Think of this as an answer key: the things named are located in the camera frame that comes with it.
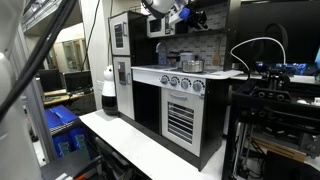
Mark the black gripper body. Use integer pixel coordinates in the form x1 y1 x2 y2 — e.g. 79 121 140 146
187 11 208 30

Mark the steel pot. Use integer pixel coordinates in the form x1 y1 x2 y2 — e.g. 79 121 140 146
182 60 204 73

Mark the grey toy coffee maker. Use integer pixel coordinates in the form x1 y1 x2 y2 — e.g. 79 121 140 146
177 52 195 68

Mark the toy microwave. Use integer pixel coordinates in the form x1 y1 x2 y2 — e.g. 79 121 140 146
147 15 175 38

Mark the wooden spatula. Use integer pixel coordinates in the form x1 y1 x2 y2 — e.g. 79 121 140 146
212 36 222 66

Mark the toy kitchen playset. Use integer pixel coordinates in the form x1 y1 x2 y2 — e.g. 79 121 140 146
109 11 228 170

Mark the white and black robot speaker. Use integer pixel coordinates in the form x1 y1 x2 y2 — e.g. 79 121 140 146
102 65 118 115

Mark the black computer monitor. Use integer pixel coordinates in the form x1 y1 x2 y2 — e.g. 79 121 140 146
63 71 93 93

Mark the blue storage box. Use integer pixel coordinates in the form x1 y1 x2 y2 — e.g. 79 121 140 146
45 105 78 129

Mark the white cable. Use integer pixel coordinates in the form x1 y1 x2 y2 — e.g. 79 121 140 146
229 36 287 73

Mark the aluminium frame post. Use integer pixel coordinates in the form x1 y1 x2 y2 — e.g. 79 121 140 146
11 26 57 162

